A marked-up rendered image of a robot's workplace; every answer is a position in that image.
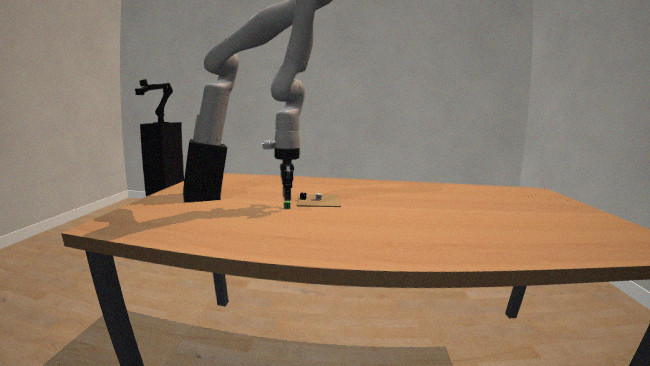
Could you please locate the tan square mat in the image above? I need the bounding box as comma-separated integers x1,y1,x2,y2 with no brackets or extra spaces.
297,194,341,207

